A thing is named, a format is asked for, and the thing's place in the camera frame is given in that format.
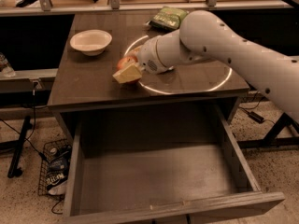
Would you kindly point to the open wooden top drawer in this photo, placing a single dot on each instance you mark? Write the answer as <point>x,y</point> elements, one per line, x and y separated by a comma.
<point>160,164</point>

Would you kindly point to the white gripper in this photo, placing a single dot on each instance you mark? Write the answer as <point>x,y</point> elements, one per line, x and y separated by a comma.
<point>148,57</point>

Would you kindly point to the red apple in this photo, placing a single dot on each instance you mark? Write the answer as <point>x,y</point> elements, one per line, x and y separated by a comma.
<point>126,61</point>

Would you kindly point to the white paper bowl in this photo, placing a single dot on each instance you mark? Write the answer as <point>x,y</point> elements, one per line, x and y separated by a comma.
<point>91,42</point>

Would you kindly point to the black table frame right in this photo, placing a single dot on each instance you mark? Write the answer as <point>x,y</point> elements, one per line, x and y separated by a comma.
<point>271,139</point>

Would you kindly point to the black power adapter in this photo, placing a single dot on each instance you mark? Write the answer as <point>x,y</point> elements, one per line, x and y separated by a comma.
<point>256,117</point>

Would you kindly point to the black floor stand leg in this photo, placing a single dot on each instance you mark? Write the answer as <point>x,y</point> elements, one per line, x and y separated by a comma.
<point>14,170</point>

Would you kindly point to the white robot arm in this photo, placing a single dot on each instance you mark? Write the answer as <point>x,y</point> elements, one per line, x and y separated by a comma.
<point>202,35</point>

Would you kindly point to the green chip bag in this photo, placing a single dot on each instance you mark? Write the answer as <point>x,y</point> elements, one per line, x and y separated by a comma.
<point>168,18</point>

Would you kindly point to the dark snack bag in basket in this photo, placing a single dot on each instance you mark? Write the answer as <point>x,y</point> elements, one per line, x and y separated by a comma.
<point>58,170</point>

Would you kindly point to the dark wooden cabinet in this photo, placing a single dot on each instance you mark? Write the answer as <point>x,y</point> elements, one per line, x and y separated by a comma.
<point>86,83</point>

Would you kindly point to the black wire basket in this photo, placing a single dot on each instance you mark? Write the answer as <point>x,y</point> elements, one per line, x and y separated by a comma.
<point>45,163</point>

